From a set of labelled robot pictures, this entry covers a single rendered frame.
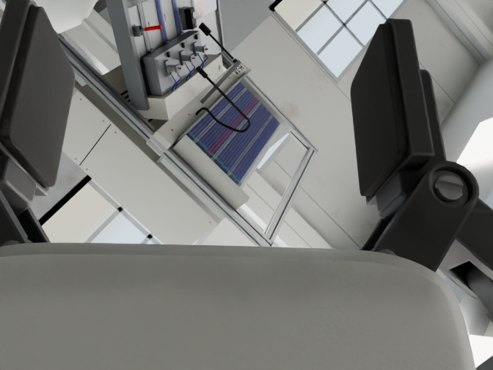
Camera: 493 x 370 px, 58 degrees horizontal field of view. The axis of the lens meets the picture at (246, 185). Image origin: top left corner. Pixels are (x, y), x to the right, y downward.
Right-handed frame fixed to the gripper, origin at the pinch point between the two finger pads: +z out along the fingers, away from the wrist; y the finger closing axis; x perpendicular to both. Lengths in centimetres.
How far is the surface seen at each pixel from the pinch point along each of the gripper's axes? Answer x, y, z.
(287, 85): -369, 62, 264
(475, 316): -251, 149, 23
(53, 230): -326, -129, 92
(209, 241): -371, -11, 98
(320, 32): -368, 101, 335
